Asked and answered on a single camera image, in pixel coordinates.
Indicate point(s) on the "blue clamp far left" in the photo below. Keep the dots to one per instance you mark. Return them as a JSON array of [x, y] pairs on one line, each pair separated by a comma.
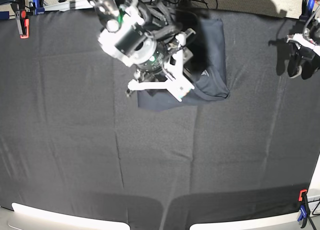
[[37, 7]]

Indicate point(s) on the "blue clamp far right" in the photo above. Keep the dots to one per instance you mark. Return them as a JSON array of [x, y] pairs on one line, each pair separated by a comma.
[[306, 9]]

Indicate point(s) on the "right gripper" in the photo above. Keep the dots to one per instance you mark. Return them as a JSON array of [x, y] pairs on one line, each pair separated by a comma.
[[173, 67]]

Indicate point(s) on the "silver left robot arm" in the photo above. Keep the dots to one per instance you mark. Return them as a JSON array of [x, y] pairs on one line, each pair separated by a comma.
[[312, 24]]

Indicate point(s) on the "black table cover cloth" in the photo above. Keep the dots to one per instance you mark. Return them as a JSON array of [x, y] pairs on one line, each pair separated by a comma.
[[73, 143]]

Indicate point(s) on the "orange black clamp far left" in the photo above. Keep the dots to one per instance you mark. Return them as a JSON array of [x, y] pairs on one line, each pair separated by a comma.
[[22, 23]]

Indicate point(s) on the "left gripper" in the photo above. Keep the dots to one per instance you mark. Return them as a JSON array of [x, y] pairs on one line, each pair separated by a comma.
[[303, 48]]

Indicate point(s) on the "orange blue clamp near right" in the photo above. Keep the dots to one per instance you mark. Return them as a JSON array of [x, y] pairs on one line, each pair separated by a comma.
[[304, 209]]

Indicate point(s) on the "dark navy t-shirt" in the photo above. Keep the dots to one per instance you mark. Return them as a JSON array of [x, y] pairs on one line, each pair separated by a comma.
[[207, 70]]

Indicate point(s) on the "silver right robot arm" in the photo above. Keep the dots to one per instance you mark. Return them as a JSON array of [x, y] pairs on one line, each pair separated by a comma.
[[147, 37]]

